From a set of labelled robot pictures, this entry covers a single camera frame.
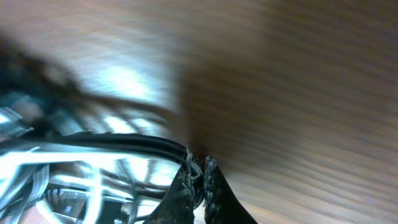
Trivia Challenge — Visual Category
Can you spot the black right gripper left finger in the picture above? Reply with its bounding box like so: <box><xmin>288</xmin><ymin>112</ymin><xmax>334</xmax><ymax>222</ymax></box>
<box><xmin>144</xmin><ymin>150</ymin><xmax>202</xmax><ymax>224</ymax></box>

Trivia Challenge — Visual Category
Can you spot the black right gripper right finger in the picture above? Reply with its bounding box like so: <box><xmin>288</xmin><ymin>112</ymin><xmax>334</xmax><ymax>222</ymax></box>
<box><xmin>204</xmin><ymin>157</ymin><xmax>257</xmax><ymax>224</ymax></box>

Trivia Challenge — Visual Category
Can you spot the white USB cable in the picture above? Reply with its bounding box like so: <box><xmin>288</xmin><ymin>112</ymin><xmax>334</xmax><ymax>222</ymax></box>
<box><xmin>0</xmin><ymin>105</ymin><xmax>187</xmax><ymax>224</ymax></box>

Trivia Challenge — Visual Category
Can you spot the black USB cable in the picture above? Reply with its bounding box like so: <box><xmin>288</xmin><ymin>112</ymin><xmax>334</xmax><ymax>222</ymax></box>
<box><xmin>0</xmin><ymin>37</ymin><xmax>200</xmax><ymax>200</ymax></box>

